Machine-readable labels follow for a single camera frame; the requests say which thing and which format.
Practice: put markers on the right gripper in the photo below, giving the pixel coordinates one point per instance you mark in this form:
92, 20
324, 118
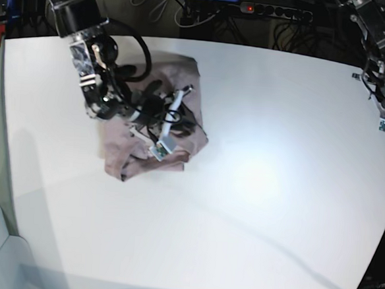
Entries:
160, 112

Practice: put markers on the mauve t-shirt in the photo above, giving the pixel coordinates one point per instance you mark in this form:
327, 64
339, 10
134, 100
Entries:
124, 145

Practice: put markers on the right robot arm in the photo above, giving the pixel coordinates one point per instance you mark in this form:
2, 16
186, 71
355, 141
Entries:
105, 84

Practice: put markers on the black power strip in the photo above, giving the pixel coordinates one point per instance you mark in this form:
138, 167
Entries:
276, 11

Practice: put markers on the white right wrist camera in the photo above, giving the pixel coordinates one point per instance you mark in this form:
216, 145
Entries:
162, 148

